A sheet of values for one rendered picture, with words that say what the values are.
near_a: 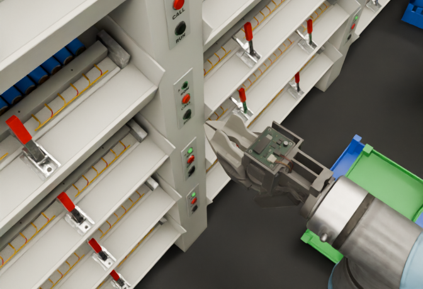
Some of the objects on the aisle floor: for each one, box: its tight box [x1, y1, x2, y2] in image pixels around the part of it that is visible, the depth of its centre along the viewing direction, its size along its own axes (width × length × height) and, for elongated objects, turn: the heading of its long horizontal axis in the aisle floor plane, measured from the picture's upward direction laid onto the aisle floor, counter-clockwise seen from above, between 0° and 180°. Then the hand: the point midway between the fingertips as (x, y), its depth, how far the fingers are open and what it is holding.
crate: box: [301, 144, 423, 264], centre depth 120 cm, size 30×20×8 cm
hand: (211, 130), depth 74 cm, fingers closed
